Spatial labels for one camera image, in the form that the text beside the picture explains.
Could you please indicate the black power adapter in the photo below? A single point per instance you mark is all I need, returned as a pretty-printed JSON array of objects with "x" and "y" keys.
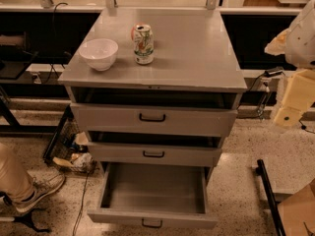
[{"x": 273, "y": 72}]

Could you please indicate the grey sneaker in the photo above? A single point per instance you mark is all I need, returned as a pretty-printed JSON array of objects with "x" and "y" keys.
[{"x": 41, "y": 190}]

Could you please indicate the grey bottom drawer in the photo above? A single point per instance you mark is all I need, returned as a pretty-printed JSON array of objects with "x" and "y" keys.
[{"x": 154, "y": 196}]

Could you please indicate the black metal frame bar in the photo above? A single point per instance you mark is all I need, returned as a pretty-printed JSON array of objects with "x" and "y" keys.
[{"x": 273, "y": 205}]

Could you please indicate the wire basket with trash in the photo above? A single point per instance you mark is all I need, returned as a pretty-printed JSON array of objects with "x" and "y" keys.
[{"x": 64, "y": 151}]

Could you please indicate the black chair base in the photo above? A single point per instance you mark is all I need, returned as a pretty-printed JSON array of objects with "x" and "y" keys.
[{"x": 26, "y": 219}]

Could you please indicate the grey drawer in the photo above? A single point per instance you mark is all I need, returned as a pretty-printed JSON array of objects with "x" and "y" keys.
[
  {"x": 154, "y": 120},
  {"x": 154, "y": 196},
  {"x": 147, "y": 154}
]

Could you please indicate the white printed drink can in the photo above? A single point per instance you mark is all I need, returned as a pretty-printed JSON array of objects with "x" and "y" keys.
[{"x": 143, "y": 44}]

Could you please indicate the white bowl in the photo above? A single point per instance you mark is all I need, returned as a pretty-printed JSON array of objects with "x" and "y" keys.
[{"x": 100, "y": 54}]

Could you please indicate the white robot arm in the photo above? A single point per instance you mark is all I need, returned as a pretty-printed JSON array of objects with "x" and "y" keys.
[{"x": 297, "y": 44}]

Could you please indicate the grey top drawer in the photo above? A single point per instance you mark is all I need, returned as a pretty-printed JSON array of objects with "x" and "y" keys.
[{"x": 154, "y": 120}]

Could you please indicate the beige trouser leg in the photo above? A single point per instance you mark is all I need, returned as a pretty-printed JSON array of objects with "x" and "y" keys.
[{"x": 15, "y": 181}]

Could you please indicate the grey drawer cabinet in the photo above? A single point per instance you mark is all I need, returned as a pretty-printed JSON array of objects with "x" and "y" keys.
[{"x": 194, "y": 66}]

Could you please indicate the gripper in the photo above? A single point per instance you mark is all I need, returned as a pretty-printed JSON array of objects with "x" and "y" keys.
[{"x": 302, "y": 46}]

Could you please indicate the grey middle drawer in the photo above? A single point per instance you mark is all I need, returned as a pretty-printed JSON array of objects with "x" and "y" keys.
[{"x": 147, "y": 154}]

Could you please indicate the brown cardboard box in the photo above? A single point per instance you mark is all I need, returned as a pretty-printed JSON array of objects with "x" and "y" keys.
[{"x": 298, "y": 212}]

